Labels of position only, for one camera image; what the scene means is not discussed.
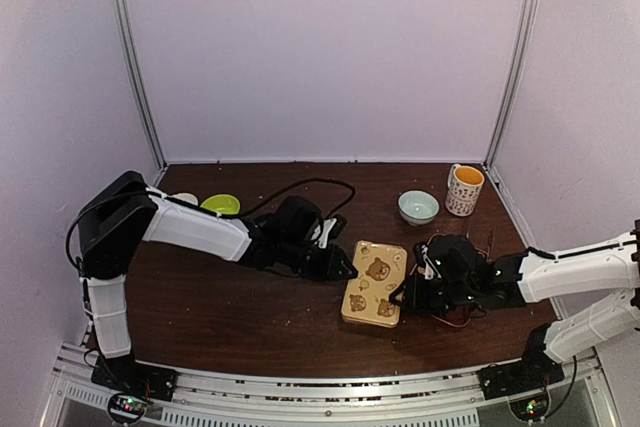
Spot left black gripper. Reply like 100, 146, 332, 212
279, 236, 359, 282

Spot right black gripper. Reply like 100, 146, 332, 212
390, 273, 476, 315

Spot tan tin box with paper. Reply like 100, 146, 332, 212
342, 318, 399, 329

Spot tan bear tin lid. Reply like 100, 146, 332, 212
341, 240, 408, 322

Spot metal tongs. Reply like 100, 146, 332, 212
462, 227, 494, 260

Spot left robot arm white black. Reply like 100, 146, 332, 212
66, 171, 358, 391

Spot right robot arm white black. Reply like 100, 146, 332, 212
389, 228, 639, 389

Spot red rectangular tray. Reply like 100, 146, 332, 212
424, 234, 489, 328

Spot pale green ceramic bowl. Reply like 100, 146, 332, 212
397, 190, 440, 226

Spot lime green plastic bowl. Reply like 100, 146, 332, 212
200, 193, 241, 215

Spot patterned mug yellow inside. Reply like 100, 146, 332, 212
445, 164, 485, 217

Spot small white bowl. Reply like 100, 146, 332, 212
172, 192, 199, 206

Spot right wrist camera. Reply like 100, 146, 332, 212
413, 242, 440, 280

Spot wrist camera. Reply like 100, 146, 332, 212
413, 242, 440, 280
311, 214, 347, 249

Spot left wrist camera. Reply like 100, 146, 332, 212
311, 214, 347, 249

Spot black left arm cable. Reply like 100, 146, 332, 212
244, 177, 357, 221

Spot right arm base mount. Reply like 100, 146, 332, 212
477, 360, 565, 400

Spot front aluminium rail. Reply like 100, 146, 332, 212
49, 341, 616, 427

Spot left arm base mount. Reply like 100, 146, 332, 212
91, 355, 178, 402

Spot right aluminium frame post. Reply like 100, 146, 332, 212
483, 0, 539, 171

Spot aluminium frame post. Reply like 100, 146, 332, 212
483, 0, 539, 171
113, 0, 167, 170

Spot left aluminium frame post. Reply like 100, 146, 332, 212
113, 0, 167, 170

